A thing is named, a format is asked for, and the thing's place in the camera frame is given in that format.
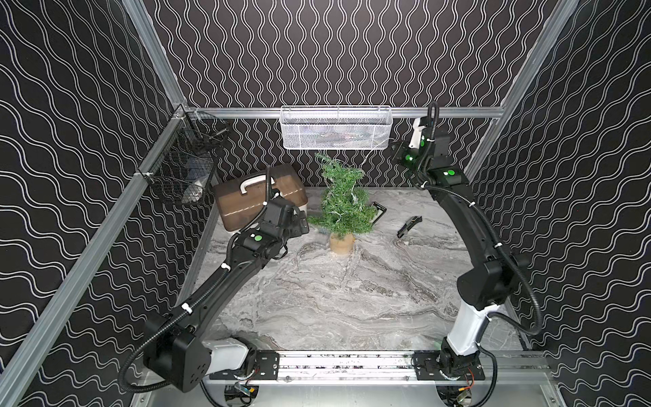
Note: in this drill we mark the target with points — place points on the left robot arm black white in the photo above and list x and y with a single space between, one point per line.
172 352

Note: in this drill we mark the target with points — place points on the black wire wall basket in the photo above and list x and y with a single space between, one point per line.
183 173

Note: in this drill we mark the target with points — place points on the small black tool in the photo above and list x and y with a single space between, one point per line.
409 225

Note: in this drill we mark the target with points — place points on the thin wire string lights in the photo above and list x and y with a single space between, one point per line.
346 204

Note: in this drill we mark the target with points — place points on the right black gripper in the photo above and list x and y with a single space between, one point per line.
400 147

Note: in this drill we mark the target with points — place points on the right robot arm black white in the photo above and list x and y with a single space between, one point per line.
496 272

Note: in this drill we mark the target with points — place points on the white wire wall basket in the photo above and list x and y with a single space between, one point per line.
336 127

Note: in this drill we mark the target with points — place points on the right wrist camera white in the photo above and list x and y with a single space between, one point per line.
418 126

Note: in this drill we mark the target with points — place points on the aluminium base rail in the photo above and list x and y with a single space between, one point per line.
349 367

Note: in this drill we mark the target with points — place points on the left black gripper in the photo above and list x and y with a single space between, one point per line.
294 221

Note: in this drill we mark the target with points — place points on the brown white storage box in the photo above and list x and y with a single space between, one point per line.
239 200

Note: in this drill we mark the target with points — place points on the small green christmas tree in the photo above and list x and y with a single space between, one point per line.
340 243

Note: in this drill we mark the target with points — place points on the black battery pack case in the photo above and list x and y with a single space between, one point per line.
381 210

